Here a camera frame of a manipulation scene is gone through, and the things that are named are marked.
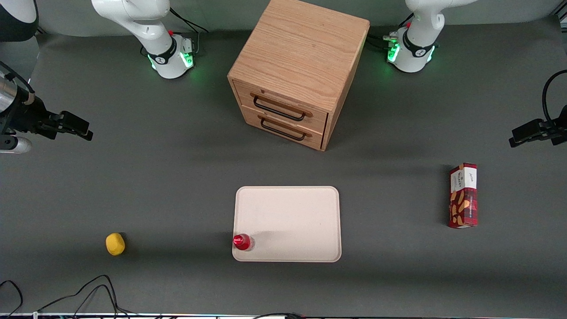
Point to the red capped small bottle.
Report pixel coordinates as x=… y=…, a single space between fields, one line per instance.
x=242 y=242

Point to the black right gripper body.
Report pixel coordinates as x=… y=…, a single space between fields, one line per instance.
x=27 y=116

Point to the red cookie box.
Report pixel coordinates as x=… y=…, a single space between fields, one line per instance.
x=464 y=195

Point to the beige plastic tray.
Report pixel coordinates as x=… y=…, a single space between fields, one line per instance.
x=288 y=221

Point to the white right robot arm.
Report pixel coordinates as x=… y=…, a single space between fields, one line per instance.
x=150 y=26

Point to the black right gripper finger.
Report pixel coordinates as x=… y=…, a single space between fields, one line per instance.
x=82 y=134
x=75 y=119

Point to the yellow lemon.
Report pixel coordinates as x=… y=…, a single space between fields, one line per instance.
x=115 y=244

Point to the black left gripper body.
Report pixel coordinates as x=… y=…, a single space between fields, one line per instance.
x=559 y=133

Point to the oak wooden drawer cabinet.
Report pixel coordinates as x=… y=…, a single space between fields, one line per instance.
x=301 y=48

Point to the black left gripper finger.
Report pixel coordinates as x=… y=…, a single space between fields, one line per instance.
x=525 y=139
x=527 y=127

